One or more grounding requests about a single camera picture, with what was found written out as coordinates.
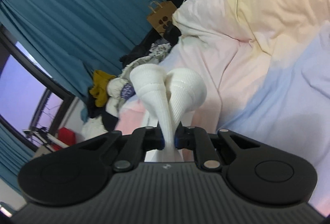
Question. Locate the red cloth on sill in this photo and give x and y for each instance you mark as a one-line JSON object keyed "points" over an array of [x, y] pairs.
{"points": [[66, 136]]}

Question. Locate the black garment on pile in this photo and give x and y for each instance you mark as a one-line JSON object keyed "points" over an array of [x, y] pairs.
{"points": [[108, 120]]}

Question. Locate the grey white hoodie purple print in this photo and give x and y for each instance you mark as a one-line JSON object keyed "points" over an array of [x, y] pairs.
{"points": [[123, 87]]}

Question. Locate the teal curtain left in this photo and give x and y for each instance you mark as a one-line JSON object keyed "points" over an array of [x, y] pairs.
{"points": [[13, 156]]}

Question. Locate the black silver tripod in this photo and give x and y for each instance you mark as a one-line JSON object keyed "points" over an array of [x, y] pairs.
{"points": [[44, 141]]}

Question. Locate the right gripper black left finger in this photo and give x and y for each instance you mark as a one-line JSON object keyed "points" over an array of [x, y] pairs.
{"points": [[124, 152]]}

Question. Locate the teal curtain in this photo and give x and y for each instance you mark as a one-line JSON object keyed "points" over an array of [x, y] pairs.
{"points": [[13, 156], [71, 39]]}

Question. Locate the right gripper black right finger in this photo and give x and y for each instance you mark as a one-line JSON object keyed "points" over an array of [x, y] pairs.
{"points": [[213, 151]]}

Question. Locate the pastel rainbow duvet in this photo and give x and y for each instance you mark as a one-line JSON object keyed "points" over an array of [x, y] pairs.
{"points": [[265, 64]]}

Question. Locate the teal curtain right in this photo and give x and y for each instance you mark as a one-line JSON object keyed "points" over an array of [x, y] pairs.
{"points": [[71, 39]]}

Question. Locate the mustard yellow garment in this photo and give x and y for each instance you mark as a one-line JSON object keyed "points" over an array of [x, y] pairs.
{"points": [[99, 88]]}

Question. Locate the white knit garment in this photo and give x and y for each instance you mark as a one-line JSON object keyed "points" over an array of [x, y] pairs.
{"points": [[168, 96]]}

